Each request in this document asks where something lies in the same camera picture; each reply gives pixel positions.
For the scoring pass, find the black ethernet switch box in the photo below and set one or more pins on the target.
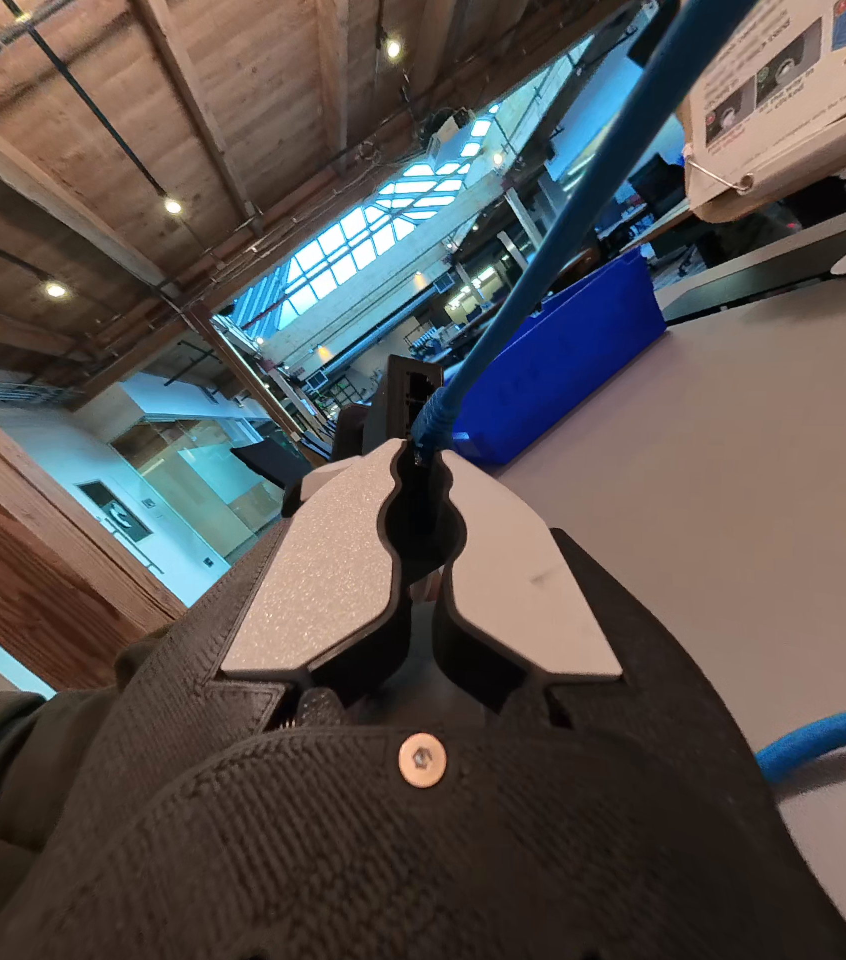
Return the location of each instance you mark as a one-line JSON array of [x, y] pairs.
[[396, 405]]

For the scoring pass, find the blue plastic bin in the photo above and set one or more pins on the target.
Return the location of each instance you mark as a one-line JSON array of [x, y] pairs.
[[565, 360]]

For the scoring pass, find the person's left forearm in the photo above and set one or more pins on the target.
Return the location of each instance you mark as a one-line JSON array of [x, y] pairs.
[[3, 750]]

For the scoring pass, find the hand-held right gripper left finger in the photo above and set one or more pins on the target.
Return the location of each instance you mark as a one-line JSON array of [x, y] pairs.
[[318, 585]]

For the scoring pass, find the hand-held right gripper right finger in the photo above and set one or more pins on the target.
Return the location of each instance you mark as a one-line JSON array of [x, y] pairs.
[[528, 592]]

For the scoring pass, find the printed instruction sheets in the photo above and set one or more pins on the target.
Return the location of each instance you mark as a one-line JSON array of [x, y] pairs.
[[805, 75]]

